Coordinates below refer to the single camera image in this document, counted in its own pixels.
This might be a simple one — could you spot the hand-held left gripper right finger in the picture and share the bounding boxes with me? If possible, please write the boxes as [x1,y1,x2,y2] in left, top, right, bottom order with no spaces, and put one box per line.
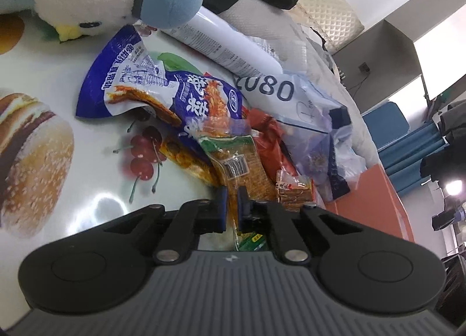
[237,187,363,264]

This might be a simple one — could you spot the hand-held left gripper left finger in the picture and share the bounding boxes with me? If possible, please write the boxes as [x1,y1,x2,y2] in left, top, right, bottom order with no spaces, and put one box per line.
[104,187,229,264]

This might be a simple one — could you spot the orange green band snack packet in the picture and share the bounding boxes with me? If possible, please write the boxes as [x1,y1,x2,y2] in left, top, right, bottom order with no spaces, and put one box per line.
[195,123,277,253]

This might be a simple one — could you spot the red snack packet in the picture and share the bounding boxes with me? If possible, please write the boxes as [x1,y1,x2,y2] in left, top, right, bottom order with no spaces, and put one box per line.
[248,108,303,184]

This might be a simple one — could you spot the pink cardboard box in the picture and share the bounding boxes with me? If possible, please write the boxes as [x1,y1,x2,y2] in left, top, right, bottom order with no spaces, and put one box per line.
[324,165,416,244]

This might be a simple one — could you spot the blue white snack packet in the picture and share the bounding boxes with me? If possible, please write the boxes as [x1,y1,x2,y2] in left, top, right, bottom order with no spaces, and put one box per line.
[75,26,252,156]

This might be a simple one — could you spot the small clear red label packet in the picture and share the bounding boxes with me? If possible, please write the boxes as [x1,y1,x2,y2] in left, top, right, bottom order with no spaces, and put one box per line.
[275,170,315,211]

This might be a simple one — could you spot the orange round chips packet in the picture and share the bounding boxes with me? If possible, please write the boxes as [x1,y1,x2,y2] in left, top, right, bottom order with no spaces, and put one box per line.
[160,136,219,187]

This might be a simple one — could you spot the clear blue print plastic bag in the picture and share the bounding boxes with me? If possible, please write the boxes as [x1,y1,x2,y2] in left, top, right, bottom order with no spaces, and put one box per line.
[235,24,366,203]

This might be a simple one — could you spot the white tube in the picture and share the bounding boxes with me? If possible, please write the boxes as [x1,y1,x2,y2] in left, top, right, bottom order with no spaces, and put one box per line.
[160,6,284,76]

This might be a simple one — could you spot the blue covered chair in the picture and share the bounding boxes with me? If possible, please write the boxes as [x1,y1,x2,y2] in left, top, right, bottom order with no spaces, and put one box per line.
[362,102,410,152]

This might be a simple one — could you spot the blue curtain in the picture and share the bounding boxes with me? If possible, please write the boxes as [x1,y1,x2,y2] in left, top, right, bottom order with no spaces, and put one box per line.
[379,126,448,194]

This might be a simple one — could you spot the dark device with lamp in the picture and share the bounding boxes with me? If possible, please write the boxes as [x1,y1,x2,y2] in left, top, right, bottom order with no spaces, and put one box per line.
[431,180,466,232]

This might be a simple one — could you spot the cream quilted headboard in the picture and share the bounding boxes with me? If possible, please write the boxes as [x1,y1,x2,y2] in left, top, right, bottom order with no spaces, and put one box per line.
[287,0,365,54]

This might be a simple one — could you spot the dark hanging clothes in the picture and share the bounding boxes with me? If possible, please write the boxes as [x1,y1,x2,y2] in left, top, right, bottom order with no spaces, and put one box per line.
[420,99,466,184]

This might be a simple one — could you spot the black cable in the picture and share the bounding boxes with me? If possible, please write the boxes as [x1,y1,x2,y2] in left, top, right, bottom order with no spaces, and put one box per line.
[344,72,366,94]

